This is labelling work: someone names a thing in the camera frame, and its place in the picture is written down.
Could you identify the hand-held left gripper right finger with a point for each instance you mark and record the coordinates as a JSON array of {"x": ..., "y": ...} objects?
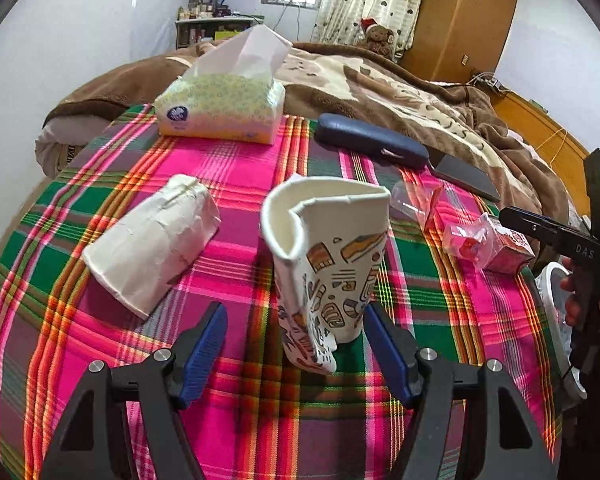
[{"x": 387, "y": 355}]

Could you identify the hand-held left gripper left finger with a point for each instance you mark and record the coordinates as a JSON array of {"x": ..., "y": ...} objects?
[{"x": 205, "y": 350}]

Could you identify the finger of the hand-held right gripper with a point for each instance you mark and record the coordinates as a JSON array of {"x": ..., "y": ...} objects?
[{"x": 530, "y": 225}]

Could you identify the patterned crushed paper cup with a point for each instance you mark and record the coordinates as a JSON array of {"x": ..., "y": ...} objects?
[{"x": 330, "y": 280}]

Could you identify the person's right hand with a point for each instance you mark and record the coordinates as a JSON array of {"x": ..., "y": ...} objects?
[{"x": 572, "y": 305}]

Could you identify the small pink box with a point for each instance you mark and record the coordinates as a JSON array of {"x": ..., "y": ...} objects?
[{"x": 510, "y": 255}]

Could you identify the pink pillow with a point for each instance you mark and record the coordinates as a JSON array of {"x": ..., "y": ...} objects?
[{"x": 522, "y": 142}]

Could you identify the black flat tablet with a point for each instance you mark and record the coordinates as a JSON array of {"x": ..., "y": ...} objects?
[{"x": 465, "y": 172}]

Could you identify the wooden bed headboard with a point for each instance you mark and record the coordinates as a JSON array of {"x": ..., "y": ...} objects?
[{"x": 545, "y": 125}]

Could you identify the pink green plaid cloth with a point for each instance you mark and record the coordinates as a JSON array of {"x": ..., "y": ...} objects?
[{"x": 280, "y": 420}]

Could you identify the plain white crushed paper cup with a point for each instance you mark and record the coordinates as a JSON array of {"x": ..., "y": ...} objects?
[{"x": 150, "y": 250}]

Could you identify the brown patterned blanket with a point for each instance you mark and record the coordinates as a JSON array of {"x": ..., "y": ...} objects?
[{"x": 405, "y": 95}]

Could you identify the dark blue glasses case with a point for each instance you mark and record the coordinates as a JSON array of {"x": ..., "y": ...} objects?
[{"x": 365, "y": 140}]

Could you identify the wooden wardrobe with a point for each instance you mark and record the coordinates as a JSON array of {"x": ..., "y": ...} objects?
[{"x": 460, "y": 15}]

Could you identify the brown teddy bear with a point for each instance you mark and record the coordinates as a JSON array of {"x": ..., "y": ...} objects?
[{"x": 377, "y": 37}]

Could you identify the yellow tissue pack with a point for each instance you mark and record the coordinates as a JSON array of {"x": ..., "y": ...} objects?
[{"x": 215, "y": 105}]

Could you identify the cluttered low shelf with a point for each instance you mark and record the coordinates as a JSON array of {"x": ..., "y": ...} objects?
[{"x": 195, "y": 32}]

